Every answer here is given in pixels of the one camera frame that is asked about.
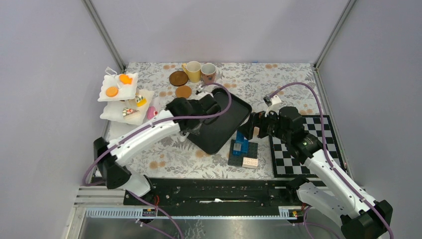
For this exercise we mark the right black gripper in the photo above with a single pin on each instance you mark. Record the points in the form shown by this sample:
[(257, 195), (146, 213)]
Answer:
[(258, 120)]

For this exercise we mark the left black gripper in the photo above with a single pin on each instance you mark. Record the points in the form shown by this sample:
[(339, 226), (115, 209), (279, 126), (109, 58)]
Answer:
[(189, 102)]

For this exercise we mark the black serving tray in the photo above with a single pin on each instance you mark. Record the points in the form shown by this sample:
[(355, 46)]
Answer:
[(215, 132)]

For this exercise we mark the light brown round coaster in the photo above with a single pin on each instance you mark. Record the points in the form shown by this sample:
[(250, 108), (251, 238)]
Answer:
[(183, 92)]

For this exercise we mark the pink patterned mug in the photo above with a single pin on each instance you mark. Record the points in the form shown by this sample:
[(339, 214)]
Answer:
[(208, 73)]

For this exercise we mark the yellow mug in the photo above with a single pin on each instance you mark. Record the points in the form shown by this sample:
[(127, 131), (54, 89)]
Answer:
[(193, 71)]

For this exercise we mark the dark brown round coaster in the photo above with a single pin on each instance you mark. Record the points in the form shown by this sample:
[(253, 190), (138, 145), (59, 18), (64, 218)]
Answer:
[(178, 78)]

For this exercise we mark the pink square cake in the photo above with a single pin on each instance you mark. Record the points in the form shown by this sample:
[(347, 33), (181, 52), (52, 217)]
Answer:
[(151, 112)]

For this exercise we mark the yellow cake slice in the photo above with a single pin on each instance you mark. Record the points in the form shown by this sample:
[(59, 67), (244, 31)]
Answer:
[(140, 100)]

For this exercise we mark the white strawberry cake slice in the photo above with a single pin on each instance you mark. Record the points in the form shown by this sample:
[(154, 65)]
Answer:
[(129, 113)]

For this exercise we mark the orange fish biscuit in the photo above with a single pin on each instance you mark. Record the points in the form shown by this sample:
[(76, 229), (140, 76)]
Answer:
[(125, 79)]

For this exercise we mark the orange round biscuit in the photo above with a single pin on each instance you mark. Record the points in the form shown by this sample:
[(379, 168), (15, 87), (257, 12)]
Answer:
[(112, 91)]

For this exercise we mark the silver tongs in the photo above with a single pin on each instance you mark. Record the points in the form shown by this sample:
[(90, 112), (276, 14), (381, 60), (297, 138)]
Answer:
[(183, 136)]

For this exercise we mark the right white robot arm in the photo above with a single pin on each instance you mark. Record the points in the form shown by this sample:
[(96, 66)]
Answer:
[(358, 214)]

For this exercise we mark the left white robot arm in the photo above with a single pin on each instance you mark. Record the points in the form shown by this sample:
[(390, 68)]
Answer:
[(112, 156)]

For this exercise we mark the black white checkerboard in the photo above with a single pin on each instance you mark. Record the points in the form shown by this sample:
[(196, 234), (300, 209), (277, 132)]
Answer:
[(284, 165)]

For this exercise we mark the blue lego block stack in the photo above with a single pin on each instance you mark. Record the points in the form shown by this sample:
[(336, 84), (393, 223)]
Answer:
[(240, 146)]

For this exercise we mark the beige lego brick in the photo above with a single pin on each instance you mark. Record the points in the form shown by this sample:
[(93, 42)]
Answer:
[(251, 163)]

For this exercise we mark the black lego baseplate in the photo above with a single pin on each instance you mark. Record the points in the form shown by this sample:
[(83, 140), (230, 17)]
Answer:
[(236, 161)]

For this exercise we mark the white tiered dessert stand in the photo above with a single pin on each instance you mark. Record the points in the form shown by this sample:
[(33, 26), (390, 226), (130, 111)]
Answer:
[(125, 98)]

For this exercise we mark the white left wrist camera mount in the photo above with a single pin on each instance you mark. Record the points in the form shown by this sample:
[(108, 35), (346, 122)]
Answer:
[(201, 94)]

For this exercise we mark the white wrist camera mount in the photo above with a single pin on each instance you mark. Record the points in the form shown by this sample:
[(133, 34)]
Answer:
[(272, 102), (201, 94)]

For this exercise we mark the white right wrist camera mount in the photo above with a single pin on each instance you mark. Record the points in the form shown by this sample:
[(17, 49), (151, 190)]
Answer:
[(272, 102)]

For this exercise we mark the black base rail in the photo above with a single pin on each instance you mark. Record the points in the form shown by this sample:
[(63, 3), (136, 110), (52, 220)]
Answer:
[(225, 197)]

